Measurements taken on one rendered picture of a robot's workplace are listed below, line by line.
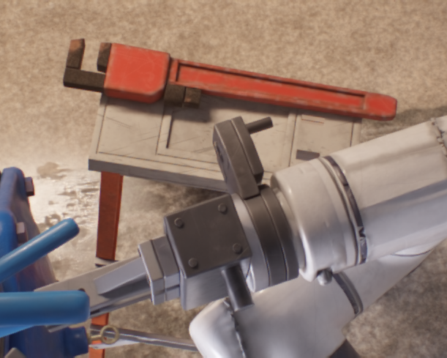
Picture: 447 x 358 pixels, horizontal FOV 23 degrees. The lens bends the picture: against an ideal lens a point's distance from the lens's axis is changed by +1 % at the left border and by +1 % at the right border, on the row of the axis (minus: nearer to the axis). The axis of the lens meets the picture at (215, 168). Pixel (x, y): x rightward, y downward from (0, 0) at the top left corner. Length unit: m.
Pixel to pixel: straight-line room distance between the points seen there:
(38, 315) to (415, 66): 2.40
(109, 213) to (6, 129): 1.16
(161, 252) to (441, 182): 0.21
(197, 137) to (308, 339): 0.65
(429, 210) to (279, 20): 2.08
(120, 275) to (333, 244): 0.16
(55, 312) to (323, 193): 0.32
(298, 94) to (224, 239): 0.77
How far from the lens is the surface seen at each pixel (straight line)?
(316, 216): 0.78
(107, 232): 1.70
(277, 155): 1.48
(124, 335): 2.13
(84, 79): 1.48
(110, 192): 1.57
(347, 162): 0.80
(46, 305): 0.51
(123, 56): 1.49
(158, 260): 0.76
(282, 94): 1.49
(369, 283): 0.91
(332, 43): 2.84
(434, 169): 0.80
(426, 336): 2.67
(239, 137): 0.81
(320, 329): 0.89
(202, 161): 1.47
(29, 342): 1.52
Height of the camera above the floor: 2.58
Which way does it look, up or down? 73 degrees down
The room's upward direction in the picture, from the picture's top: 6 degrees clockwise
